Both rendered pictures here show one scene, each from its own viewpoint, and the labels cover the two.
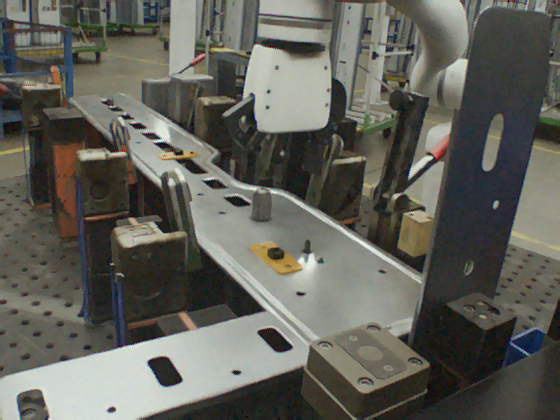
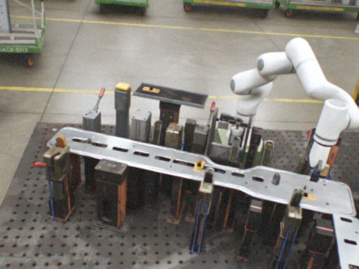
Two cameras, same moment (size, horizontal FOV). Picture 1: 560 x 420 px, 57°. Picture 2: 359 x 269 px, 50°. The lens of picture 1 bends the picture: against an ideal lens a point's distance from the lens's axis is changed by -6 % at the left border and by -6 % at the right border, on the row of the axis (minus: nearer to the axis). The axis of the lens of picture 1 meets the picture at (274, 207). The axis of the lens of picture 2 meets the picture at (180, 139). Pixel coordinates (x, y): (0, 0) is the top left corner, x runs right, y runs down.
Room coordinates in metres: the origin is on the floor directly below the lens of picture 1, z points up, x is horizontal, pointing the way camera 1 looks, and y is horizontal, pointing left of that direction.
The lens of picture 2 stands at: (0.17, 1.30, 2.01)
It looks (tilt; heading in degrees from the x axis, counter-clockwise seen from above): 32 degrees down; 313
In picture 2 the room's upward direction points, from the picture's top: 6 degrees clockwise
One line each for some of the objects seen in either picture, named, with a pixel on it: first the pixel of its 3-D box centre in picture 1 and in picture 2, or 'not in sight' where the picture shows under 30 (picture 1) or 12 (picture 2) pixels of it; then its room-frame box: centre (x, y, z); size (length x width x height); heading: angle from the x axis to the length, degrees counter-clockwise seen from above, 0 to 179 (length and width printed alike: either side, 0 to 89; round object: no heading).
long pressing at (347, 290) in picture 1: (171, 155); (194, 166); (1.07, 0.22, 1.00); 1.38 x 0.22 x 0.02; 33
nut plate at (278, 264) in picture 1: (275, 254); (305, 195); (0.64, -0.01, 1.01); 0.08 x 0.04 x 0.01; 33
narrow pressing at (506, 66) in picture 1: (480, 206); not in sight; (0.44, -0.18, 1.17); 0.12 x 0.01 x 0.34; 123
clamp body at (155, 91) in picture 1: (157, 135); (92, 143); (1.64, 0.39, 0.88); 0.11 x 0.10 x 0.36; 123
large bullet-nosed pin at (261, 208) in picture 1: (261, 207); (275, 179); (0.77, 0.02, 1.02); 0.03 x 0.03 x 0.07
